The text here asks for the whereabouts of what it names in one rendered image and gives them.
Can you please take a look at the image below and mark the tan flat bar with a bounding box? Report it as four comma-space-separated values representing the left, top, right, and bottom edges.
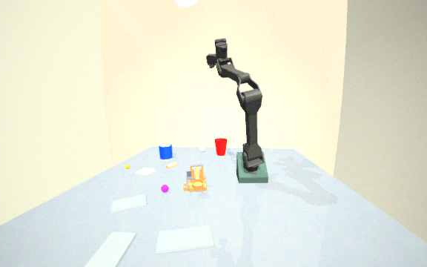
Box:
166, 163, 177, 169

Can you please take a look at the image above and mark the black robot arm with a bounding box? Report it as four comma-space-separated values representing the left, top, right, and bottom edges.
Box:
206, 42, 264, 174

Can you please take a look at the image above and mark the white flat block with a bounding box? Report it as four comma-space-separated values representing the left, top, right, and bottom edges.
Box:
136, 168, 155, 176

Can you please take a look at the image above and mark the white flat rectangular plate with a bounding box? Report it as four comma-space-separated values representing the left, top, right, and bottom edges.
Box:
156, 225, 214, 254
85, 232, 136, 267

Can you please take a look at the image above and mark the white flat rectangular slab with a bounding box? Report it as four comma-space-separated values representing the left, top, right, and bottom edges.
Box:
111, 195, 147, 213

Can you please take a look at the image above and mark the blue cup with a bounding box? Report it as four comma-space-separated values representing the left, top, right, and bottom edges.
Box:
159, 144, 172, 161

